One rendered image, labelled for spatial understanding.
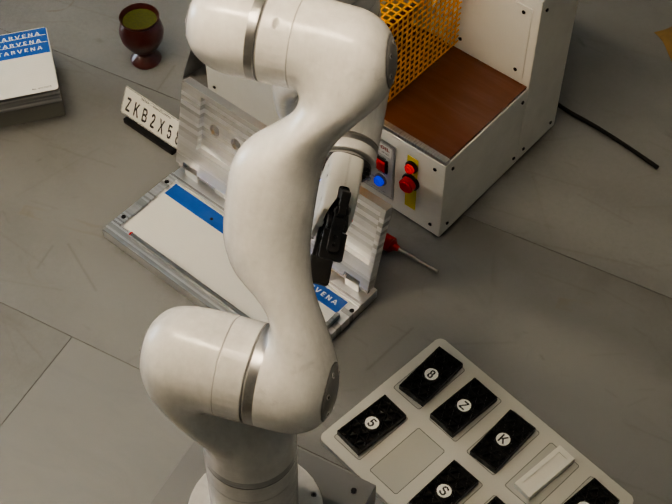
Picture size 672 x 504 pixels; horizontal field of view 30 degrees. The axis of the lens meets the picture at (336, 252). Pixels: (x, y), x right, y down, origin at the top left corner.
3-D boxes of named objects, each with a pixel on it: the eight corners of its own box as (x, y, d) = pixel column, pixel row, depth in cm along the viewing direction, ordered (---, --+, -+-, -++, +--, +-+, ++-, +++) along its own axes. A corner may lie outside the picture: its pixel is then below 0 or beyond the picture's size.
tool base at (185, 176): (104, 236, 217) (100, 223, 214) (188, 168, 226) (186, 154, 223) (294, 377, 199) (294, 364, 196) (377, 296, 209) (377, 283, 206)
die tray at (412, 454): (317, 440, 192) (317, 437, 191) (439, 339, 203) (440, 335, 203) (513, 624, 174) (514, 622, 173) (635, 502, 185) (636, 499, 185)
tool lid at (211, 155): (182, 79, 210) (189, 76, 211) (174, 168, 223) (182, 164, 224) (386, 210, 193) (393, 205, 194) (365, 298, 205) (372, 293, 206)
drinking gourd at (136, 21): (116, 54, 244) (108, 11, 236) (155, 38, 247) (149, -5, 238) (136, 80, 240) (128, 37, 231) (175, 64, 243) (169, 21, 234)
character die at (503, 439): (469, 454, 189) (470, 450, 188) (509, 412, 194) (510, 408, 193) (495, 474, 187) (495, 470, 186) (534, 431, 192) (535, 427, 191)
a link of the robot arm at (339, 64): (214, 385, 155) (340, 417, 152) (180, 426, 144) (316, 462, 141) (272, -21, 138) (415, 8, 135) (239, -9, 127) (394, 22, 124)
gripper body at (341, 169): (313, 167, 179) (298, 238, 174) (327, 136, 169) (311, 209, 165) (363, 180, 180) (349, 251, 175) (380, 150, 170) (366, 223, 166)
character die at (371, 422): (337, 434, 191) (337, 430, 191) (384, 398, 195) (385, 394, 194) (358, 456, 189) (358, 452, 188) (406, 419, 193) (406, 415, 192)
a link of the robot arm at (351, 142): (313, 152, 179) (309, 171, 178) (325, 124, 171) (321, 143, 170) (369, 167, 180) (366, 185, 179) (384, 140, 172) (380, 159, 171)
